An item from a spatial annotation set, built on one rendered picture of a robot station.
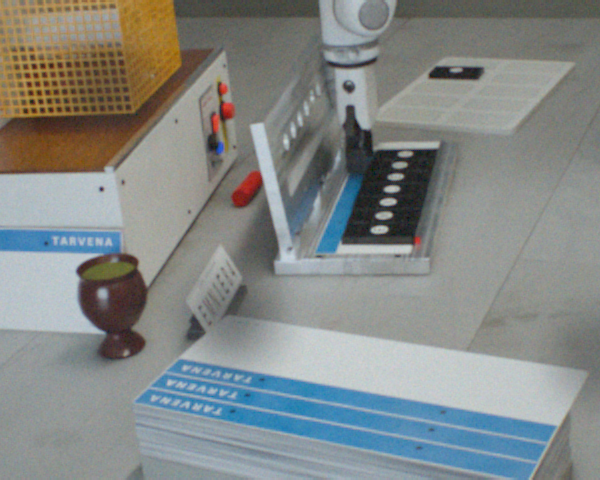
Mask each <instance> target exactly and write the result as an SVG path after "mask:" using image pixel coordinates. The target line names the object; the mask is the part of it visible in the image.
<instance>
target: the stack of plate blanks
mask: <svg viewBox="0 0 600 480"><path fill-rule="evenodd" d="M133 410H134V413H135V418H136V425H137V428H136V432H137V435H138V440H139V443H140V444H139V449H140V460H141V467H142V471H143V477H144V479H145V480H573V460H570V452H571V445H569V434H570V432H571V417H569V416H570V410H569V411H568V413H567V415H566V417H565V419H564V420H563V422H562V424H561V425H560V427H559V428H558V430H557V432H556V434H555V436H554V437H553V441H552V443H551V445H550V446H549V448H548V450H547V452H546V454H545V455H544V457H543V459H542V461H541V462H539V463H535V464H534V463H528V462H523V461H518V460H513V459H508V458H503V457H498V456H493V455H488V454H483V453H478V452H473V451H469V450H463V449H458V448H453V447H448V446H443V445H438V444H433V443H428V442H423V441H418V440H413V439H408V438H403V437H393V436H388V435H382V434H377V433H373V432H368V431H363V430H358V429H353V428H348V427H343V426H337V425H332V424H328V423H323V422H318V421H313V420H308V419H303V418H297V417H292V416H287V415H282V414H278V413H273V412H268V411H263V410H257V409H252V408H247V407H242V406H237V405H232V404H228V403H223V402H217V401H212V400H207V399H202V398H197V397H192V396H187V395H182V394H178V393H170V392H162V391H157V390H152V389H150V388H149V387H148V388H147V389H145V390H144V391H142V392H141V393H140V394H139V395H138V396H136V397H135V399H134V400H133Z"/></svg>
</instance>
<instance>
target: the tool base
mask: <svg viewBox="0 0 600 480"><path fill-rule="evenodd" d="M343 142H344V140H343V139H340V145H341V146H340V148H339V151H338V153H337V155H336V157H335V158H336V164H335V166H334V168H333V170H332V172H331V174H330V178H329V179H327V177H328V175H327V177H326V179H325V181H320V183H319V184H320V191H319V193H318V196H317V198H316V200H315V202H314V204H313V206H314V207H315V209H314V212H313V214H312V216H311V218H310V220H309V222H308V224H307V226H306V228H305V229H303V226H304V224H303V226H302V228H301V230H300V231H297V232H295V233H294V238H295V243H294V245H293V247H289V248H281V249H280V248H279V252H278V254H277V257H276V259H275V270H276V275H374V274H431V270H432V262H433V257H434V254H435V249H436V245H437V241H438V236H439V232H440V228H441V223H442V219H443V214H444V210H445V207H446V202H447V198H448V194H449V189H450V185H451V180H452V176H453V172H454V167H455V163H456V160H457V143H446V145H445V149H444V153H443V157H442V160H441V164H440V168H439V172H438V176H437V179H436V183H435V187H434V191H433V195H432V203H431V207H430V209H429V213H428V217H427V221H426V225H425V229H424V233H423V237H422V241H421V244H415V243H414V245H413V246H412V250H411V253H410V254H314V252H315V250H316V247H317V245H318V243H319V240H320V238H321V236H322V233H323V231H324V229H325V227H326V224H327V222H328V220H329V217H330V213H331V211H332V208H333V207H334V205H335V202H336V200H337V198H338V196H339V193H340V191H341V189H342V186H343V184H344V182H345V180H346V177H347V175H348V172H347V170H346V159H345V148H343ZM319 255H321V256H322V257H316V256H319ZM396 255H400V257H395V256H396Z"/></svg>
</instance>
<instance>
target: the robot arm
mask: <svg viewBox="0 0 600 480"><path fill-rule="evenodd" d="M319 1H320V12H321V23H322V33H323V45H324V49H323V52H324V57H325V59H326V60H328V65H329V67H334V68H335V90H336V105H337V116H338V124H339V128H340V129H341V130H342V131H345V159H346V170H347V172H348V173H365V172H366V170H367V168H368V165H367V158H372V157H373V156H374V145H373V132H371V131H372V127H373V125H374V123H375V121H376V118H377V116H378V113H379V106H378V97H377V88H376V79H375V71H374V65H373V64H374V63H376V62H377V61H378V57H377V56H378V54H379V42H378V35H379V34H380V33H382V32H383V31H384V30H385V29H386V28H387V27H388V26H389V24H390V22H391V20H392V18H393V14H394V11H395V6H396V0H319Z"/></svg>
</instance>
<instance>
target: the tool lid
mask: <svg viewBox="0 0 600 480"><path fill-rule="evenodd" d="M323 49H324V45H323V33H319V34H314V35H313V36H312V38H311V39H310V41H309V42H308V44H307V45H306V46H305V48H304V49H303V51H302V52H301V54H300V55H299V56H298V58H297V59H296V61H295V62H294V64H293V65H292V66H291V67H290V68H289V70H288V71H287V73H286V74H285V75H284V77H283V78H282V80H281V81H280V83H279V84H278V87H277V88H276V90H275V91H274V93H273V94H272V95H271V97H270V98H269V100H268V101H267V103H266V104H265V105H264V107H263V108H262V110H261V111H260V112H259V113H258V114H257V116H256V117H255V119H254V120H253V122H252V123H251V124H250V127H251V131H252V135H253V140H254V144H255V148H256V152H257V156H258V159H259V163H260V167H261V171H262V176H263V180H264V184H265V188H266V192H267V196H268V200H269V204H270V208H271V212H272V216H273V220H274V224H275V228H276V232H277V240H278V245H279V248H280V249H281V248H289V247H293V245H294V243H295V238H294V233H295V232H297V231H300V230H301V228H302V226H303V224H304V226H303V229H305V228H306V226H307V224H308V222H309V220H310V218H311V216H312V214H313V212H314V209H315V207H314V206H313V204H314V202H315V200H316V198H317V196H318V193H319V191H320V184H319V183H320V181H325V179H326V177H327V175H328V177H327V179H329V178H330V174H331V172H332V170H333V168H334V166H335V164H336V158H335V157H336V155H337V153H338V151H339V148H340V146H341V145H340V139H344V138H345V131H342V130H341V129H340V128H339V124H338V116H337V105H336V90H335V82H334V77H333V73H332V68H331V67H329V65H328V60H326V59H325V57H324V52H323Z"/></svg>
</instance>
